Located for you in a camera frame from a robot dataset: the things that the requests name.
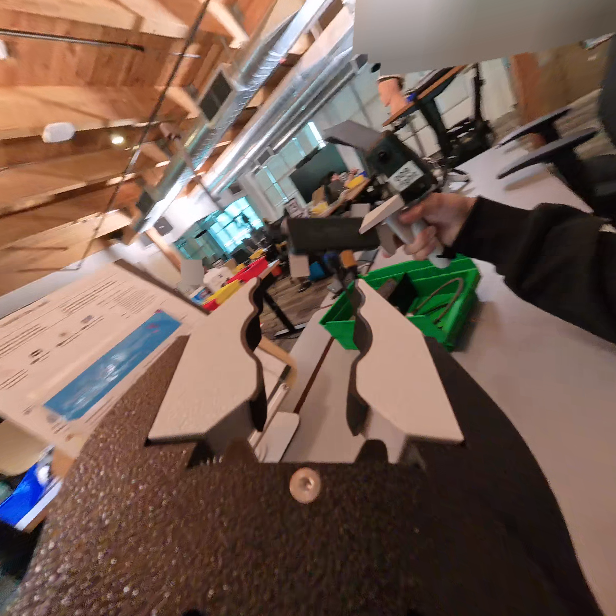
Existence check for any instruction sheet on wooden stand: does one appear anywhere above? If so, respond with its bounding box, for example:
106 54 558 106
0 260 301 477

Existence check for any black curved panel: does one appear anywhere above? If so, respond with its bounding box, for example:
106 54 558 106
323 120 381 152

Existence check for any green plastic bin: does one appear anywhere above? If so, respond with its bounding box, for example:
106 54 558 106
320 253 482 352

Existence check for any wooden standing desk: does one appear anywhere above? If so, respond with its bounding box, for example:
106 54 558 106
382 63 496 159

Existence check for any grey braided cable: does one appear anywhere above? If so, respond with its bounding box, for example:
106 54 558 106
409 278 466 324

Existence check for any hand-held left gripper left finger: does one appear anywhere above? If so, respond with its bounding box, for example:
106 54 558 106
147 277 269 463

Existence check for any white instruction sheet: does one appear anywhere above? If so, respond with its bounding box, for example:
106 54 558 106
0 265 208 443

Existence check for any person's right forearm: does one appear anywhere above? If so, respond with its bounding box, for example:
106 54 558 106
452 196 616 345

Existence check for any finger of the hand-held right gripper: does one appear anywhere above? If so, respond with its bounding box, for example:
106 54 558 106
358 194 405 258

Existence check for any large black wall screen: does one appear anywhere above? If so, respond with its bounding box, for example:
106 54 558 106
290 143 348 204

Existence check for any mannequin head with hard hat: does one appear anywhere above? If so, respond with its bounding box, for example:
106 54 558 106
378 74 407 116

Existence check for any black bin divider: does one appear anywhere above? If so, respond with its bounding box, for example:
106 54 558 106
385 272 419 313

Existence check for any person's right hand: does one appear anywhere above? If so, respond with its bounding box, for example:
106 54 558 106
397 192 477 261

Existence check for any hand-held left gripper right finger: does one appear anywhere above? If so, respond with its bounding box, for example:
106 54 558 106
346 278 466 465

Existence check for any dark grey usb hub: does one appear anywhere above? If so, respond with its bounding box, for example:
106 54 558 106
286 217 382 255

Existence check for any ceiling air vent box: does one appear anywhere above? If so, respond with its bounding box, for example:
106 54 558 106
197 67 239 123

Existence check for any red ribbed bin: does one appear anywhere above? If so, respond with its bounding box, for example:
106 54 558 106
226 255 268 285

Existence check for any silver round ventilation duct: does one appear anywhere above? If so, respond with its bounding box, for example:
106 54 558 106
204 55 371 198

